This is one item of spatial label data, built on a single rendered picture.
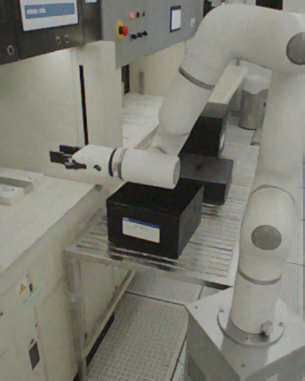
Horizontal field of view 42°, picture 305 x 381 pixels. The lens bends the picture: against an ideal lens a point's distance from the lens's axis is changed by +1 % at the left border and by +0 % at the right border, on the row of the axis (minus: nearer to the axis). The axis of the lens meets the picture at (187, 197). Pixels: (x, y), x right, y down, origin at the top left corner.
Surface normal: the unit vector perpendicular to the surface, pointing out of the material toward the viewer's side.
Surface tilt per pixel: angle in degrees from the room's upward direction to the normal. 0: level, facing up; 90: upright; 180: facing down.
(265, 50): 98
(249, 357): 0
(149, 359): 0
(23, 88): 90
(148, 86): 90
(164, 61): 90
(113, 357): 0
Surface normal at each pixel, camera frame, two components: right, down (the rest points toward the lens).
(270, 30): -0.78, -0.07
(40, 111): -0.25, 0.45
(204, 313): 0.06, -0.87
